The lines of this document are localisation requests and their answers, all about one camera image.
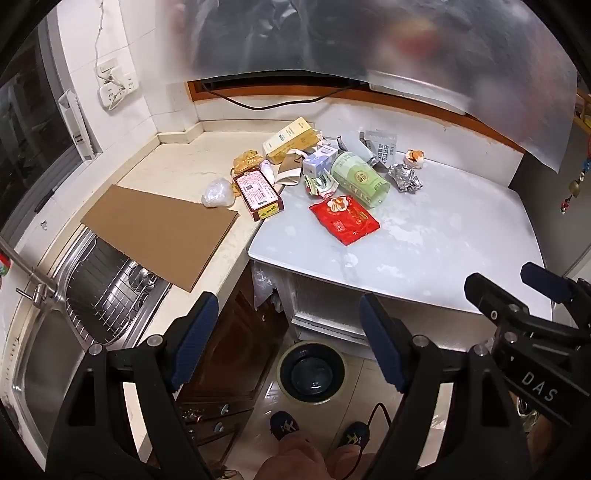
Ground red white medicine box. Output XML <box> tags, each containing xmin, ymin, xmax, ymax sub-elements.
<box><xmin>233</xmin><ymin>168</ymin><xmax>284</xmax><ymax>221</ymax></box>

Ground pink trouser legs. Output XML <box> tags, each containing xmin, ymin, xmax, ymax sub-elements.
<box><xmin>254</xmin><ymin>433</ymin><xmax>361</xmax><ymax>480</ymax></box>

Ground orange white jelly cup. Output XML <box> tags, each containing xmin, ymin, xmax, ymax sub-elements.
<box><xmin>404</xmin><ymin>149</ymin><xmax>425</xmax><ymax>169</ymax></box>

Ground blue slipper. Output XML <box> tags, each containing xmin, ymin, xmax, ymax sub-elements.
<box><xmin>270</xmin><ymin>411</ymin><xmax>300</xmax><ymax>441</ymax></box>
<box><xmin>338</xmin><ymin>421</ymin><xmax>370</xmax><ymax>450</ymax></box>

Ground wire dish rack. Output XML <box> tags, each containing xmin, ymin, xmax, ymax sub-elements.
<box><xmin>63</xmin><ymin>230</ymin><xmax>166</xmax><ymax>346</ymax></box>

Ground black cable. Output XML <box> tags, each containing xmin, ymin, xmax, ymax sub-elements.
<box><xmin>200</xmin><ymin>80</ymin><xmax>366</xmax><ymax>112</ymax></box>

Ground silver foil wall sheet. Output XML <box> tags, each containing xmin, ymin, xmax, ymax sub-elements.
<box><xmin>155</xmin><ymin>1</ymin><xmax>577</xmax><ymax>169</ymax></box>

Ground clear plastic bag ball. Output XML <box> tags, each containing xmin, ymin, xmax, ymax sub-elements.
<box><xmin>201</xmin><ymin>178</ymin><xmax>235</xmax><ymax>208</ymax></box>

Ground left blue slipper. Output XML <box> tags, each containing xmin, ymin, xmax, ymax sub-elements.
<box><xmin>270</xmin><ymin>411</ymin><xmax>300</xmax><ymax>441</ymax></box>

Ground yellow carton box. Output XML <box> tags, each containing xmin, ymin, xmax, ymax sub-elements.
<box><xmin>263</xmin><ymin>117</ymin><xmax>320</xmax><ymax>164</ymax></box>

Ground red snack packet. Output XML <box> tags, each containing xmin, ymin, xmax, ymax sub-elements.
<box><xmin>310</xmin><ymin>195</ymin><xmax>380</xmax><ymax>246</ymax></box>

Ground green white crumpled wrapper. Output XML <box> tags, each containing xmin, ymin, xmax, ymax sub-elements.
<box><xmin>304</xmin><ymin>172</ymin><xmax>339</xmax><ymax>199</ymax></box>

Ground green paper cup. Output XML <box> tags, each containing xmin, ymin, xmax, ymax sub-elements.
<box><xmin>331</xmin><ymin>151</ymin><xmax>391</xmax><ymax>208</ymax></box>

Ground aluminium foil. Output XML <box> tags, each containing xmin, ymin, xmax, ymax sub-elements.
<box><xmin>388</xmin><ymin>163</ymin><xmax>423</xmax><ymax>194</ymax></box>

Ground brown cardboard sheet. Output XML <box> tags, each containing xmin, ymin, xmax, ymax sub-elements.
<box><xmin>81</xmin><ymin>185</ymin><xmax>238</xmax><ymax>292</ymax></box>

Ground yellow crumpled wrapper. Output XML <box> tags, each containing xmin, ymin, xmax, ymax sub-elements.
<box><xmin>230</xmin><ymin>149</ymin><xmax>264</xmax><ymax>177</ymax></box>

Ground torn brown paper cup sleeve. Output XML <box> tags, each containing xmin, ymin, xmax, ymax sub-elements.
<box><xmin>274</xmin><ymin>149</ymin><xmax>308</xmax><ymax>186</ymax></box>

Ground stainless steel sink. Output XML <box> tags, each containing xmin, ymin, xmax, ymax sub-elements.
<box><xmin>11</xmin><ymin>227</ymin><xmax>171</xmax><ymax>456</ymax></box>

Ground purple white eye-drop box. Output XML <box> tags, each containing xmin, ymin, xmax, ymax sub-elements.
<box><xmin>301</xmin><ymin>145</ymin><xmax>339</xmax><ymax>178</ymax></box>

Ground grey white foil pouch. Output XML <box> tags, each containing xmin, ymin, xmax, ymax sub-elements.
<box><xmin>359</xmin><ymin>130</ymin><xmax>398</xmax><ymax>170</ymax></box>

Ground chrome faucet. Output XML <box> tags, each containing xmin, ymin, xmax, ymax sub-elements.
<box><xmin>0</xmin><ymin>237</ymin><xmax>58</xmax><ymax>310</ymax></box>

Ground black trash bin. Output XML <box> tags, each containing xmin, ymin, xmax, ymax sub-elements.
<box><xmin>276</xmin><ymin>341</ymin><xmax>348</xmax><ymax>405</ymax></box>

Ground right blue slipper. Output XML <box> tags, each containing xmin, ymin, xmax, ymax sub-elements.
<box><xmin>338</xmin><ymin>421</ymin><xmax>370</xmax><ymax>450</ymax></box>

